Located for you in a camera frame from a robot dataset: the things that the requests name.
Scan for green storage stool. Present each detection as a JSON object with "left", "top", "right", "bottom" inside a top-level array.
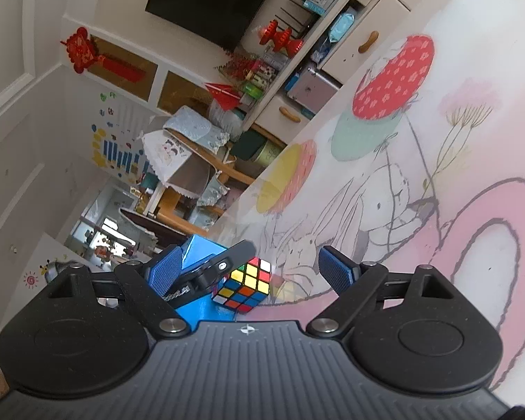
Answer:
[{"left": 230, "top": 131, "right": 287, "bottom": 169}]

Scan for small red flag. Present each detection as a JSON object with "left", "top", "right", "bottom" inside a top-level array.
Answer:
[{"left": 203, "top": 82, "right": 241, "bottom": 111}]

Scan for colourful puzzle cube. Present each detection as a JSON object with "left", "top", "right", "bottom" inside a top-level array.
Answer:
[{"left": 211, "top": 257, "right": 273, "bottom": 314}]

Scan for red knot wall decoration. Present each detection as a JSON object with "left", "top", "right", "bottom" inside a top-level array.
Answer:
[{"left": 60, "top": 27, "right": 145, "bottom": 83}]

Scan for white cabinet with drawers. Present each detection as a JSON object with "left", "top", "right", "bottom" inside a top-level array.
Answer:
[{"left": 240, "top": 0, "right": 464, "bottom": 141}]

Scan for black television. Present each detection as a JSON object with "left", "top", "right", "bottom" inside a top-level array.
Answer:
[{"left": 145, "top": 0, "right": 289, "bottom": 51}]

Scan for dark wooden round table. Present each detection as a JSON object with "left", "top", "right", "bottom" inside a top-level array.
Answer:
[{"left": 119, "top": 209, "right": 189, "bottom": 246}]

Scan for white printed lace tablecloth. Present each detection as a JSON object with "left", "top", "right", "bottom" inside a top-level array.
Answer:
[{"left": 141, "top": 131, "right": 211, "bottom": 195}]

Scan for printed rabbit play mat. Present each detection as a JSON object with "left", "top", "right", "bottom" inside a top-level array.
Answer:
[{"left": 210, "top": 0, "right": 525, "bottom": 405}]

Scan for blue storage box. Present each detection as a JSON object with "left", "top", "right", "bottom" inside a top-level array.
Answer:
[{"left": 168, "top": 234, "right": 246, "bottom": 330}]

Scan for rose gold tablet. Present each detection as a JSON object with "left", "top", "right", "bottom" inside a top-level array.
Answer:
[{"left": 287, "top": 68, "right": 338, "bottom": 112}]

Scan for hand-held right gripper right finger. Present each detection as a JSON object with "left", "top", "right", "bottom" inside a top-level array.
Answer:
[{"left": 306, "top": 246, "right": 460, "bottom": 338}]

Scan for blue face mask pack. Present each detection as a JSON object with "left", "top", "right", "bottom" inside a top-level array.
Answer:
[{"left": 328, "top": 11, "right": 357, "bottom": 42}]

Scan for red lantern ornament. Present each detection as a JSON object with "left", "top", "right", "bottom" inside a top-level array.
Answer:
[{"left": 259, "top": 20, "right": 303, "bottom": 55}]

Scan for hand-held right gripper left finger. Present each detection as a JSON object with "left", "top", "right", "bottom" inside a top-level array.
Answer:
[{"left": 47, "top": 245, "right": 191, "bottom": 340}]

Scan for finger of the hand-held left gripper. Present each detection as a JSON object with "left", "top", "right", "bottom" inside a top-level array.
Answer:
[{"left": 163, "top": 240, "right": 257, "bottom": 310}]

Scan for light wooden table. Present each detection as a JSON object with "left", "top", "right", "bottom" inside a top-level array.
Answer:
[{"left": 157, "top": 184, "right": 228, "bottom": 232}]

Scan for blue and yellow wall stickers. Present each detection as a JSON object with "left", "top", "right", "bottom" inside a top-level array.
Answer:
[{"left": 92, "top": 125, "right": 152, "bottom": 184}]

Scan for wooden chair with cushion cover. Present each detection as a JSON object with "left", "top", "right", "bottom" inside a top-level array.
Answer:
[{"left": 163, "top": 106, "right": 257, "bottom": 211}]

